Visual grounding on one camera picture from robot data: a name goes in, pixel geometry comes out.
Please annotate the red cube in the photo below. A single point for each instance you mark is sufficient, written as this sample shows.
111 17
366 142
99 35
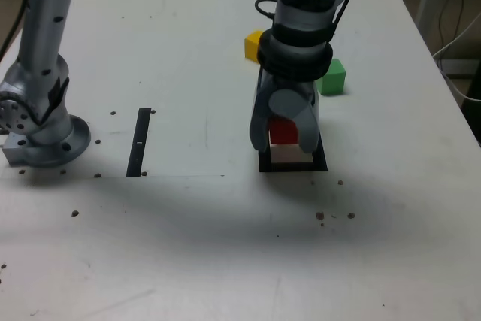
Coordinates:
283 131

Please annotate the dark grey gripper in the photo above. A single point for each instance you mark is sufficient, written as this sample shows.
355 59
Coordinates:
297 85

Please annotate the green cube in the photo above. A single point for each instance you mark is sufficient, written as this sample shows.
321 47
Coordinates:
334 82

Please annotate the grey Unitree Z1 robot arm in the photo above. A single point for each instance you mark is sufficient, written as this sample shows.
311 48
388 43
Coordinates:
41 35

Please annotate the yellow cube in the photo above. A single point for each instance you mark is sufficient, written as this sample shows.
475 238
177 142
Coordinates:
251 46

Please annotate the black tape strip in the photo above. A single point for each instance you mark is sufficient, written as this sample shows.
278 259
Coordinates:
139 140

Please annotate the black tape square outline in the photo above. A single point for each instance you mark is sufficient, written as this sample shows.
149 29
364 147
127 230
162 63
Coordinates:
293 167

